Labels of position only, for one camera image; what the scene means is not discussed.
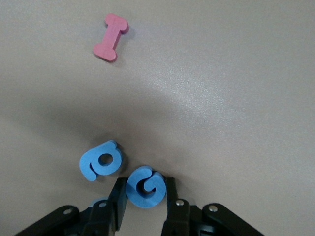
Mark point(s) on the blue letter G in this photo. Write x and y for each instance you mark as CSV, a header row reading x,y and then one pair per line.
x,y
134,191

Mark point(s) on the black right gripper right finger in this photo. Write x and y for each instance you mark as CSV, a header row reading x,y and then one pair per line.
x,y
176,218

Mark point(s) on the red letter I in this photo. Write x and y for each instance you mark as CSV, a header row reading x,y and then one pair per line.
x,y
110,37

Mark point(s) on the blue letter Q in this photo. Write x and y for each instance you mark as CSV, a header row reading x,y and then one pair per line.
x,y
108,170

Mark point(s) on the brown paper table cover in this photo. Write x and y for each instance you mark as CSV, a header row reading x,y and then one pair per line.
x,y
221,73

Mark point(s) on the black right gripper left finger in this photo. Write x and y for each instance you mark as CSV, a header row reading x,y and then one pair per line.
x,y
105,216

